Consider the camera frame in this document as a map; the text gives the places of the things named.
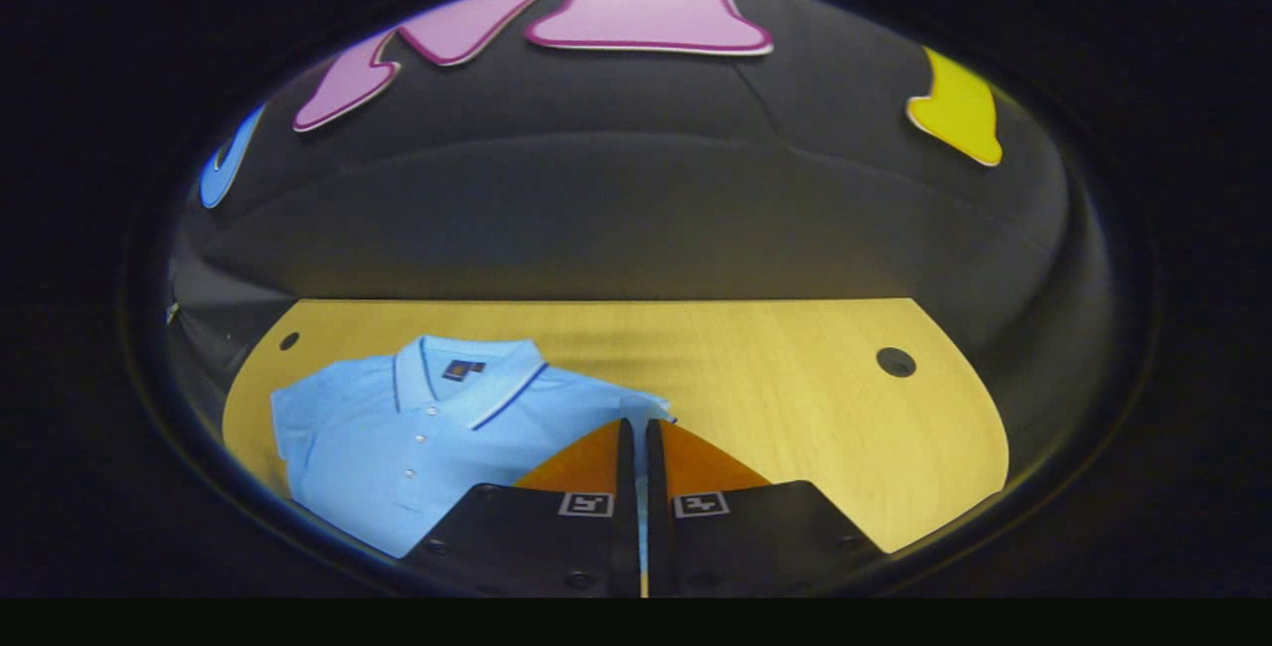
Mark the black backdrop cloth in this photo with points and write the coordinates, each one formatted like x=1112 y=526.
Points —
x=636 y=179

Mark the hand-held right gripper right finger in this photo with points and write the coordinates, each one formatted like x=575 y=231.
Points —
x=656 y=527

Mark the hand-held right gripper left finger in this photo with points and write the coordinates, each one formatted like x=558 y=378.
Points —
x=626 y=527

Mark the light blue T-shirt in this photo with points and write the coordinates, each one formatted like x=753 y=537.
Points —
x=397 y=437

